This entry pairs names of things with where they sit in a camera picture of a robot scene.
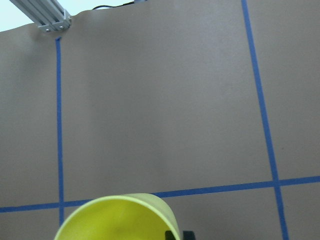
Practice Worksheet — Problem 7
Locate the yellow plastic cup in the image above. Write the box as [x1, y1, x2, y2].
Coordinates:
[54, 193, 183, 240]

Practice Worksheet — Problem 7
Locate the aluminium frame post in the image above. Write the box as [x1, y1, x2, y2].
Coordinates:
[10, 0, 72, 33]

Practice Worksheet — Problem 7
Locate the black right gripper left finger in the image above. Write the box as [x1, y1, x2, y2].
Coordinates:
[164, 230, 178, 240]

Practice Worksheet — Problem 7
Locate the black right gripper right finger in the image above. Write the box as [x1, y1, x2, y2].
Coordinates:
[183, 231, 196, 240]

